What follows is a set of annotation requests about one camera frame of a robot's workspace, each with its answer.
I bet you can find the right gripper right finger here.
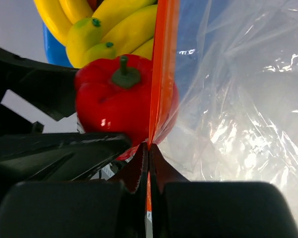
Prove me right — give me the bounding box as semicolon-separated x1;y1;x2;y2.
149;145;298;238

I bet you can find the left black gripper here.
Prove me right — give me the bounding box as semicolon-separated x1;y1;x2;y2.
0;48;131;198

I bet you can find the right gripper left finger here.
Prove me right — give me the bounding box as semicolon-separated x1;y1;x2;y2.
0;143;148;238

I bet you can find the red bell pepper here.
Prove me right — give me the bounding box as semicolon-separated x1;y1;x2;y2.
74;54;180;161

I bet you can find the clear zip top bag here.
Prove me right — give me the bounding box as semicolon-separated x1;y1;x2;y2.
151;0;298;228

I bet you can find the large yellow banana bunch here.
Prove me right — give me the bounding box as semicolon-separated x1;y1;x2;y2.
34;0;158;68

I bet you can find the blue plastic bin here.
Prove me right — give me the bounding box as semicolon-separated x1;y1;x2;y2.
43;23;73;67

